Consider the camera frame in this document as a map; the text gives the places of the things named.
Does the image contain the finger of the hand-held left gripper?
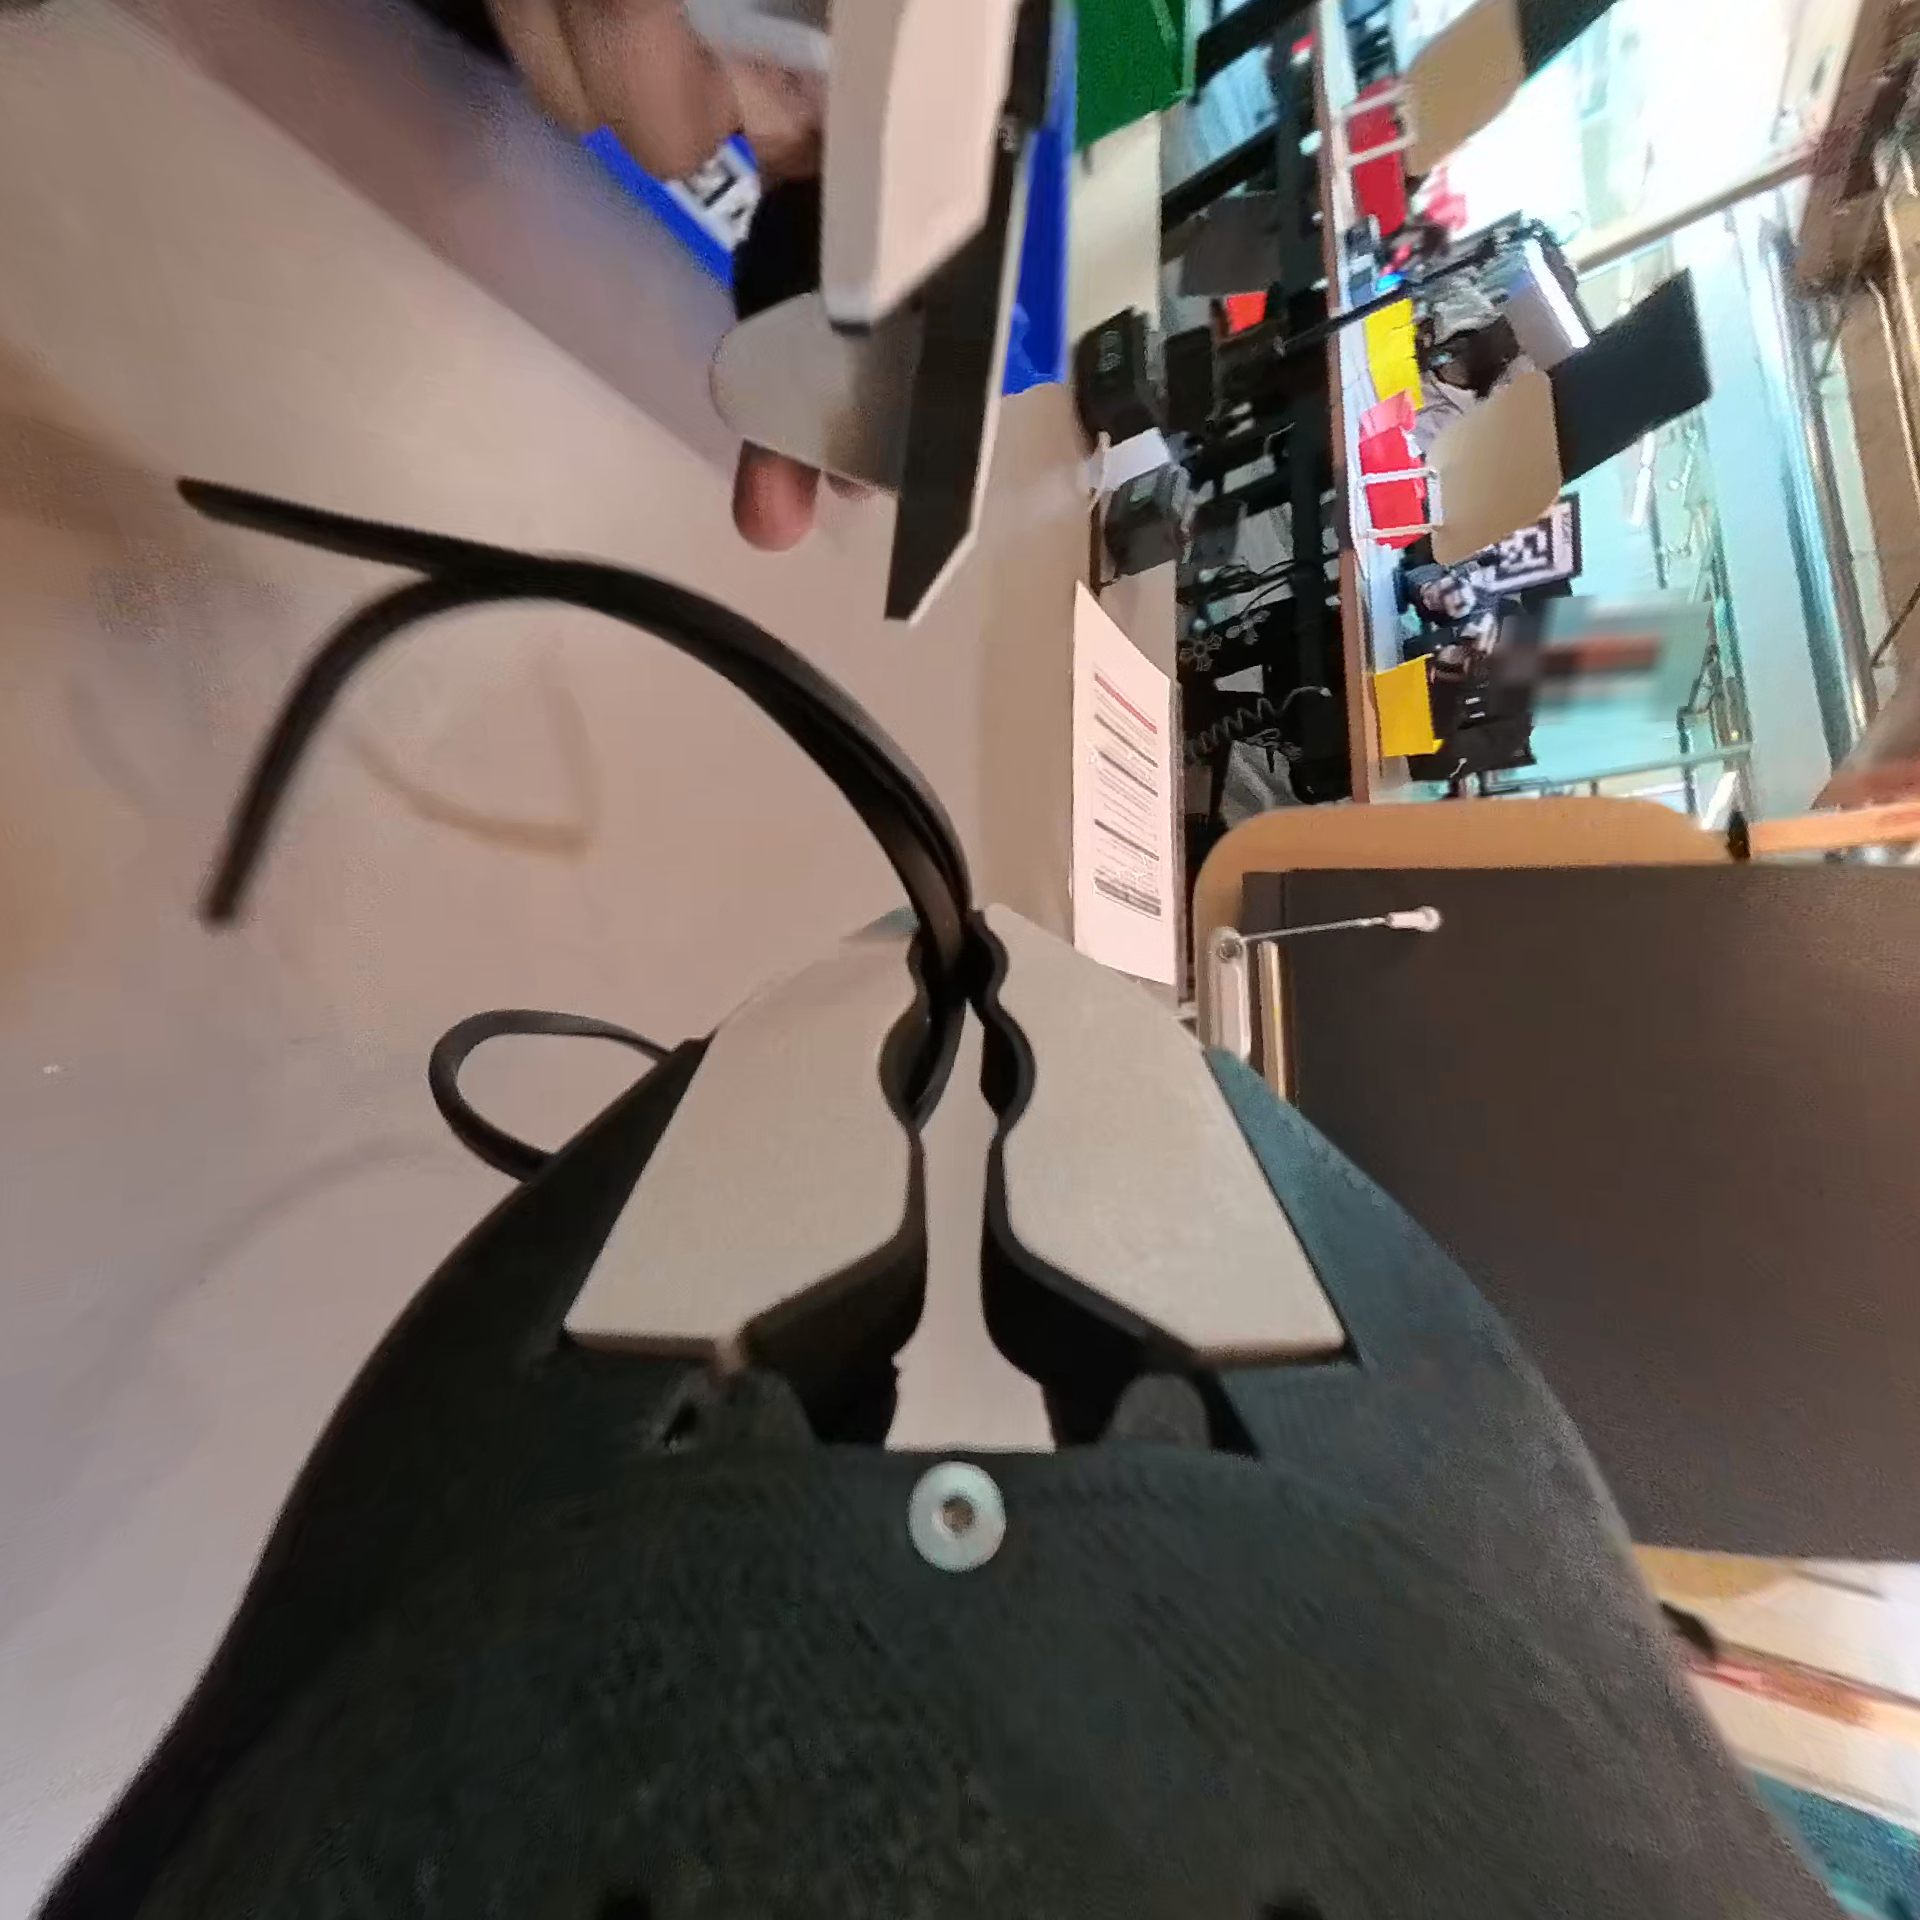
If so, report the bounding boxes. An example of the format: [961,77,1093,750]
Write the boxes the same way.
[709,288,904,501]
[816,0,1060,626]

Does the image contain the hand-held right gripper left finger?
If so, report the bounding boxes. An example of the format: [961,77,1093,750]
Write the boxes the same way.
[565,946,921,1361]

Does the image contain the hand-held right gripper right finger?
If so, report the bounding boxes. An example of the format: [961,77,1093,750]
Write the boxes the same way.
[984,909,1349,1369]

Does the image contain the black cable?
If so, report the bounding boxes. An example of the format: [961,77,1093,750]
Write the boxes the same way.
[176,475,1016,1187]

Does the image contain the person's left hand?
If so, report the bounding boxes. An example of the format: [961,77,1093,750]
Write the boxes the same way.
[489,0,836,554]

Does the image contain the blue bin with sticker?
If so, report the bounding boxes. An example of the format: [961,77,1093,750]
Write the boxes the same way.
[585,61,1086,398]

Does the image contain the green storage bin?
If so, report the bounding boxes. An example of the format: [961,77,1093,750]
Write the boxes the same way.
[1071,0,1191,140]

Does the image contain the black device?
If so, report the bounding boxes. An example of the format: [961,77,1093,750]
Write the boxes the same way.
[1071,302,1160,441]
[1093,437,1200,581]

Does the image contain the printed paper sheets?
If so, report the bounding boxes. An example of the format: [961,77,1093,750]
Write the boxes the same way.
[1069,582,1181,990]

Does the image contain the red bin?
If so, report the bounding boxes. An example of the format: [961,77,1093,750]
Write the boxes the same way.
[1353,392,1430,544]

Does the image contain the black white marker card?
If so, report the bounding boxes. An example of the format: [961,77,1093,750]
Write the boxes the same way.
[1484,504,1585,605]

